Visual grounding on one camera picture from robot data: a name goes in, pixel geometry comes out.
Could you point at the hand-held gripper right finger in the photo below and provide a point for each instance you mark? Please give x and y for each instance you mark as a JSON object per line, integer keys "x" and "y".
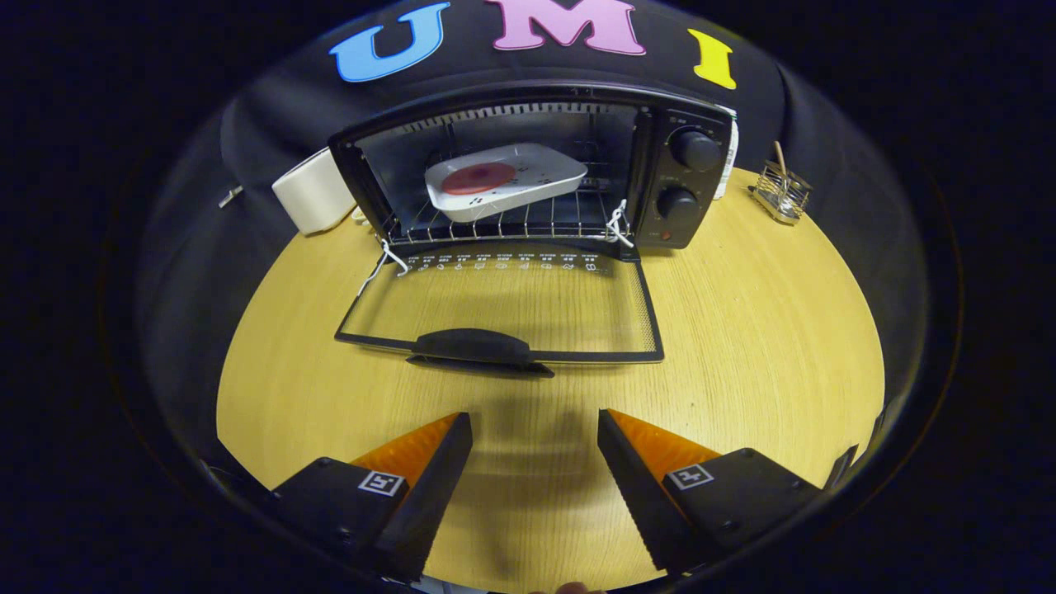
{"x": 639, "y": 495}

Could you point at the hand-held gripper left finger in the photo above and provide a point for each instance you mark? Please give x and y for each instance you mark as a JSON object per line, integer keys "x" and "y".
{"x": 429, "y": 495}

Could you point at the pink ham slice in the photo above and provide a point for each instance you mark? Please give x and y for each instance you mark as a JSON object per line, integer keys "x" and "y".
{"x": 478, "y": 178}

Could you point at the black toaster oven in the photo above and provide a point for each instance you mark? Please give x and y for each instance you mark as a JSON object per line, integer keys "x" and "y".
{"x": 660, "y": 173}

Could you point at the white square tray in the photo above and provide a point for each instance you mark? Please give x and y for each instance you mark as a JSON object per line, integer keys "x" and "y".
{"x": 544, "y": 169}

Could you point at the white bread toaster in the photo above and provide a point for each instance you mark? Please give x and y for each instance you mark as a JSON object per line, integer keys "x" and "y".
{"x": 309, "y": 194}

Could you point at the white plastic bottle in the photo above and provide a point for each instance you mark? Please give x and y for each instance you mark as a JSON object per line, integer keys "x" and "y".
{"x": 730, "y": 161}

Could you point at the silver metal clip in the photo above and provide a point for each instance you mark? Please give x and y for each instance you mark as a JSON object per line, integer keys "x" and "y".
{"x": 230, "y": 196}

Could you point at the wooden stick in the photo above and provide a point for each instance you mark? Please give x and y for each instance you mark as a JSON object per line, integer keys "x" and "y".
{"x": 780, "y": 155}

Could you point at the black backdrop cloth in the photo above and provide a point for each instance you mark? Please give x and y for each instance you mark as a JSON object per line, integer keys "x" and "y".
{"x": 247, "y": 124}

